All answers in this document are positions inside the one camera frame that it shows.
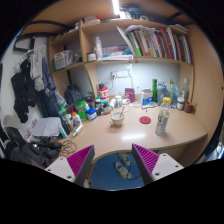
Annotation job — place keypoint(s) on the clear glass bottle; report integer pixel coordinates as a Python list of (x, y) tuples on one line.
[(185, 91)]

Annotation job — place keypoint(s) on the clear yellow-capped drink bottle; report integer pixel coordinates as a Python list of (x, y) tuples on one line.
[(162, 120)]

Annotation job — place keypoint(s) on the magenta box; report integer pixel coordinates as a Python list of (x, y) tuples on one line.
[(129, 95)]

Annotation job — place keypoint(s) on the wooden spoon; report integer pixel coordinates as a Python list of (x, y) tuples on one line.
[(122, 111)]

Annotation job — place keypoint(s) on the black hanging garment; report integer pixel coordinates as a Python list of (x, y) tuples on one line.
[(21, 90)]

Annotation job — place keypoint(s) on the cream ceramic cup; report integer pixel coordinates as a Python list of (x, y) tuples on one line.
[(117, 120)]

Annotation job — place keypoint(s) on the flat round red coaster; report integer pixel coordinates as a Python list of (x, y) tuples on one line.
[(145, 120)]

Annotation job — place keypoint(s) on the ceiling strip light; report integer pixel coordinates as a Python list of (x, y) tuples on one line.
[(116, 6)]

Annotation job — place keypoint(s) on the white orange-capped bottle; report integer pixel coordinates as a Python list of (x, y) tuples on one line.
[(76, 119)]

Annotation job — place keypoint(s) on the grey hanging garment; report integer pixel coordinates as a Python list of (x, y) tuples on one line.
[(37, 70)]

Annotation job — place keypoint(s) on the light blue round lid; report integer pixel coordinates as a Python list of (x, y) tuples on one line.
[(149, 105)]

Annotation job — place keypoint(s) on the white wall socket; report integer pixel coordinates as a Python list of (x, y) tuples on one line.
[(120, 74)]

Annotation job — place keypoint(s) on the white-lidded dark jar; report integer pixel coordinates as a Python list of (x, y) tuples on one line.
[(180, 104)]

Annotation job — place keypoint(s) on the brown mug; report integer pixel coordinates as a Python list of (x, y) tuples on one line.
[(189, 107)]

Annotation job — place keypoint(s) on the blue and white jar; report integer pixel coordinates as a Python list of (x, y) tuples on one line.
[(91, 114)]

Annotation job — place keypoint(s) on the red and white canister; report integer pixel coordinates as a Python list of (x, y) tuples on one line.
[(104, 94)]

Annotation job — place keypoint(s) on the white paper sheets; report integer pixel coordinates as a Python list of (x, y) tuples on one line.
[(46, 126)]

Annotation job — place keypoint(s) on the silver tube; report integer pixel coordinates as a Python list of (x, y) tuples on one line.
[(77, 130)]

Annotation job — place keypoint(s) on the white and blue box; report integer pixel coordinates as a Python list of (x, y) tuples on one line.
[(146, 97)]

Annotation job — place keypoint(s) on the grey plastic bottle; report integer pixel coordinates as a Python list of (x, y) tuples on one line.
[(161, 93)]

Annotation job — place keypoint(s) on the black backpack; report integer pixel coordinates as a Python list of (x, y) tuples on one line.
[(30, 151)]

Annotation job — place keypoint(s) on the tall green bottle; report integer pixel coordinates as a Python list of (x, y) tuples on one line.
[(154, 90)]

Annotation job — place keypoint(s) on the wooden shelf unit with books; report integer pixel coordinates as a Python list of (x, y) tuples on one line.
[(156, 43)]

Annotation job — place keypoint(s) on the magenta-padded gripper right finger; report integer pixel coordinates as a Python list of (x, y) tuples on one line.
[(148, 160)]

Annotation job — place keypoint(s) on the grey slipper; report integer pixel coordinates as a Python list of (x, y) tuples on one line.
[(122, 170), (125, 159)]

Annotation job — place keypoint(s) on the black jug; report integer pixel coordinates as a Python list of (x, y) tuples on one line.
[(72, 94)]

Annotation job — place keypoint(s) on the small white bottle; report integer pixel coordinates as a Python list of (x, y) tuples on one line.
[(118, 101)]

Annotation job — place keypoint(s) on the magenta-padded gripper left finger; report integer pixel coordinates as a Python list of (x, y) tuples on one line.
[(78, 161)]

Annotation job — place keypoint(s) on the dark blue hanging garment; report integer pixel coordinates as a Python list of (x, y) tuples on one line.
[(48, 86)]

